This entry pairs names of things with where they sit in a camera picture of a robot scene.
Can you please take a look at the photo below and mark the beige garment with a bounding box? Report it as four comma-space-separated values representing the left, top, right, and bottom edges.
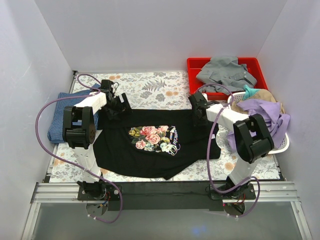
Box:
230, 89, 277, 114

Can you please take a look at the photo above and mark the black floral print t-shirt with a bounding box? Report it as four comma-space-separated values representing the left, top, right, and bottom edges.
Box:
93, 109, 221, 180

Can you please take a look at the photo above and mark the grey shirt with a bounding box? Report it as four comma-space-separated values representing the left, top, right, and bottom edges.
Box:
196, 56, 258, 95

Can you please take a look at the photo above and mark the blue checkered folded shirt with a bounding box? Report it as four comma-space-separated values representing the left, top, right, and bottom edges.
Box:
47, 89, 99, 144

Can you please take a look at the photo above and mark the lilac purple shirt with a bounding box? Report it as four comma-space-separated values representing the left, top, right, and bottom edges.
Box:
226, 98, 292, 152

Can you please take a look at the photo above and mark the aluminium frame rail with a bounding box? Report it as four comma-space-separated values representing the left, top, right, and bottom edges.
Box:
22, 181, 312, 240

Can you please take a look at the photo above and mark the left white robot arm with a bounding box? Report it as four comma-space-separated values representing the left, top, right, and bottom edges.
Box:
62, 79, 132, 200

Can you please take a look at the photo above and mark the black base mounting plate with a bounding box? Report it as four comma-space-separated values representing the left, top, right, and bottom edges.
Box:
77, 181, 258, 213

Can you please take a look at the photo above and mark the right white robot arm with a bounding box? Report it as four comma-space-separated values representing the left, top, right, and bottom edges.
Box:
188, 92, 274, 199

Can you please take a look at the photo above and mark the red plastic bin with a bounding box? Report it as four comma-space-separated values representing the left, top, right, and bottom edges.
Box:
186, 57, 268, 101

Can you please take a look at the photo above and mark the floral patterned table mat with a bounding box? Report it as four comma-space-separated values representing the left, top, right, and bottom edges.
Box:
47, 71, 281, 183

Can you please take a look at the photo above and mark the teal garment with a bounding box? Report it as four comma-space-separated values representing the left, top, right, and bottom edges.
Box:
243, 85, 260, 100

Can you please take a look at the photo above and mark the white plastic laundry basket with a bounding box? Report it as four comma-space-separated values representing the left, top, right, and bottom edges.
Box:
226, 90, 291, 156

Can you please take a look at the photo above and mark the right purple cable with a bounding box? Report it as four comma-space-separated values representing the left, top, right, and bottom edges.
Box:
197, 83, 262, 219

